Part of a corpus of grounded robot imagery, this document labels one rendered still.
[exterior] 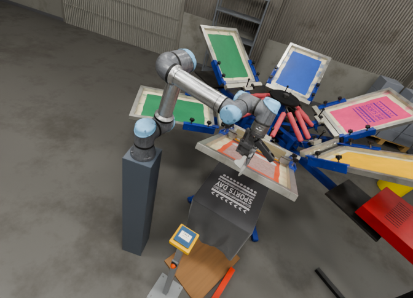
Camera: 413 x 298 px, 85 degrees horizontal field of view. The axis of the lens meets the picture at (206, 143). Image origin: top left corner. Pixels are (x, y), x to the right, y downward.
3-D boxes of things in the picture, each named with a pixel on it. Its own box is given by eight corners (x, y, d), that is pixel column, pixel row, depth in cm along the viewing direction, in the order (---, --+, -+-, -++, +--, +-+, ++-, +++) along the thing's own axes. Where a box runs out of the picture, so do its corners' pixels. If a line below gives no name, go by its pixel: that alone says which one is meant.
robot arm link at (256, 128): (270, 125, 101) (268, 129, 93) (266, 134, 102) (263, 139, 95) (255, 118, 102) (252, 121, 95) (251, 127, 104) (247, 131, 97)
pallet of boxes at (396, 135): (390, 133, 545) (431, 91, 473) (404, 152, 487) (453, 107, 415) (345, 118, 549) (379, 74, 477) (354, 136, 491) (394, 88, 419)
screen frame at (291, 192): (294, 201, 112) (298, 195, 111) (194, 148, 125) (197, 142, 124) (289, 164, 186) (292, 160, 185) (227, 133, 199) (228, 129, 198)
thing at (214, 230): (231, 263, 170) (251, 235, 143) (180, 230, 180) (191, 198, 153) (233, 259, 172) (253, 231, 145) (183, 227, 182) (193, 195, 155)
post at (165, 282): (168, 314, 180) (191, 265, 120) (146, 297, 185) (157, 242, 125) (183, 287, 196) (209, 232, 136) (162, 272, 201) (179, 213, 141)
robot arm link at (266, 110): (266, 95, 99) (284, 103, 96) (255, 117, 103) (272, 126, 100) (261, 95, 92) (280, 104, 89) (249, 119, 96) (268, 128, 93)
